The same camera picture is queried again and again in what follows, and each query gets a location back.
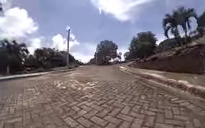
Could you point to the round dark tree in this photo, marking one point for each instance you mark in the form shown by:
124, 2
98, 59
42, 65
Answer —
106, 50

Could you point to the brown brick paved road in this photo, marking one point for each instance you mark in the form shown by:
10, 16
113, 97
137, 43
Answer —
100, 100

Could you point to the street lamp pole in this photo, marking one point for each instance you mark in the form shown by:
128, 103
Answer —
68, 50

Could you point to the broad dark tree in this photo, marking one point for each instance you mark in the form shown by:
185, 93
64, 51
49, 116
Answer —
143, 45

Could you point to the pale concrete pavement with kerb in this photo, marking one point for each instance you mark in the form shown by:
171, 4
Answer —
176, 80

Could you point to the reddish earth bank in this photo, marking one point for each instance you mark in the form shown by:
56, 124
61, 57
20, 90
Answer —
180, 61

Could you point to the pale concrete kerb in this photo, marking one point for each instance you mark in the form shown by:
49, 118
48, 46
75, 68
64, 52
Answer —
20, 76

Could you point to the row of trees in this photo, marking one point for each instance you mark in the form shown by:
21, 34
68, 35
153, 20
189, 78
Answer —
13, 55

